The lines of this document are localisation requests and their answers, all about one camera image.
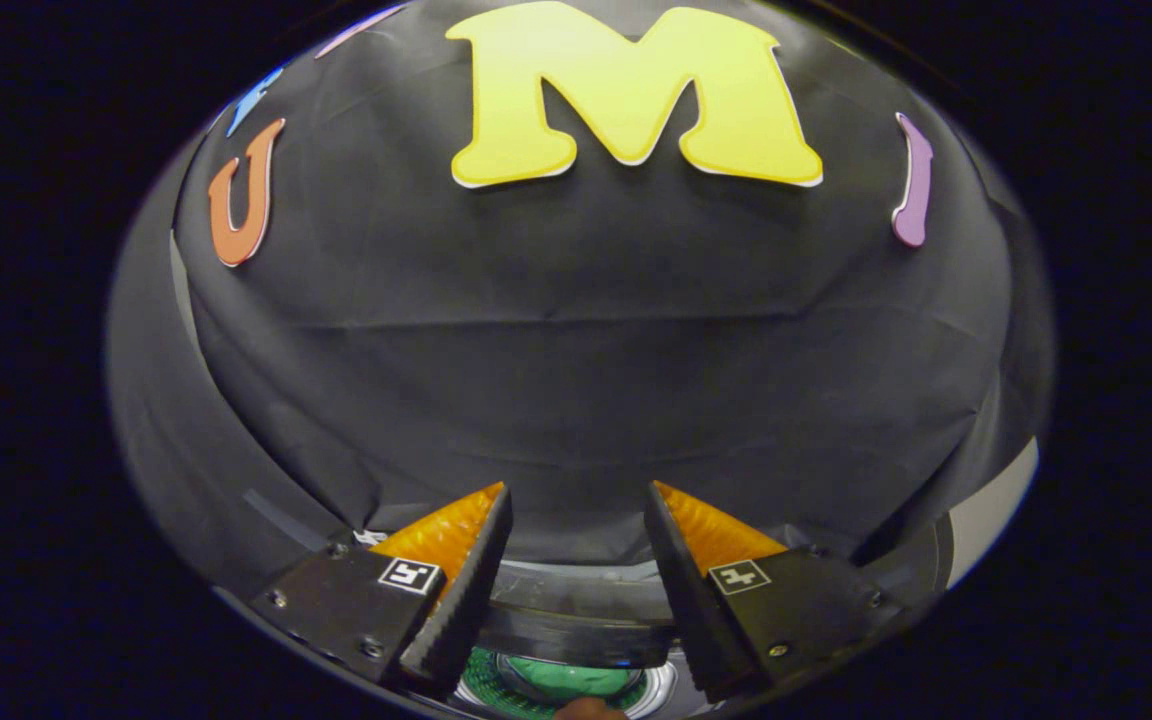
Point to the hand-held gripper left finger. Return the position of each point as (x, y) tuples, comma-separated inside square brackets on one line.
[(466, 600)]

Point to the green polo shirt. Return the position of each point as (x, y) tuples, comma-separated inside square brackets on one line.
[(566, 678)]

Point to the dark washing machine lid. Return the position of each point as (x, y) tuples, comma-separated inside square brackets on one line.
[(576, 630)]

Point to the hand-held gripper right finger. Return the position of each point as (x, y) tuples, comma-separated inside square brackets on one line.
[(696, 610)]

